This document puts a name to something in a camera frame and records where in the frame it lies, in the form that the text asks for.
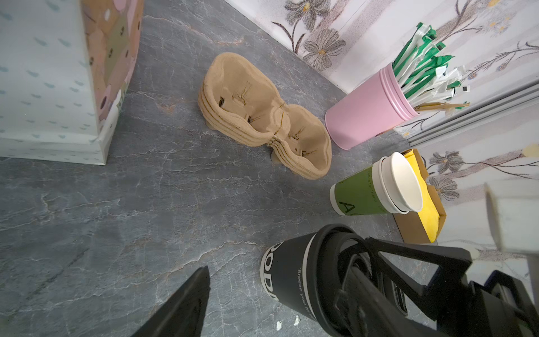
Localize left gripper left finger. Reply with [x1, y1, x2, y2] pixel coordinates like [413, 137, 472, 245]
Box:
[133, 266, 211, 337]

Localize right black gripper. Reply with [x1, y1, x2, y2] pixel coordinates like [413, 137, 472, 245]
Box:
[365, 237, 538, 336]

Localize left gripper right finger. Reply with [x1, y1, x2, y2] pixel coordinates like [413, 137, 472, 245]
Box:
[336, 266, 438, 336]

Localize black cup lid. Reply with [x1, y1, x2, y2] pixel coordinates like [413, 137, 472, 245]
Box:
[314, 224, 371, 336]

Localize brown pulp cup carrier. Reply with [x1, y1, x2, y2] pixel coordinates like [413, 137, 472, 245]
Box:
[198, 53, 332, 180]

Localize white cartoon paper gift bag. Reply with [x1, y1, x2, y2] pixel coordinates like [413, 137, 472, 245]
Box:
[1, 0, 144, 165]

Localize black paper coffee cup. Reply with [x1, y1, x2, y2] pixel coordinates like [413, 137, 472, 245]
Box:
[260, 233, 317, 320]

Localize brown cardboard tray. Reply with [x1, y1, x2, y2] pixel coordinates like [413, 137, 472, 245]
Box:
[394, 149, 447, 244]

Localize yellow napkins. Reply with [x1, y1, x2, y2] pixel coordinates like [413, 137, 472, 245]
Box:
[404, 149, 440, 243]

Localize stacked green paper cups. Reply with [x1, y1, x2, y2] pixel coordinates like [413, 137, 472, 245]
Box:
[329, 152, 423, 216]

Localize pink cup holder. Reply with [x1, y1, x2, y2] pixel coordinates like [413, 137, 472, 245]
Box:
[325, 64, 419, 150]

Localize green white straw bundle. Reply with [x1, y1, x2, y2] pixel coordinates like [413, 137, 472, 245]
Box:
[392, 22, 470, 115]

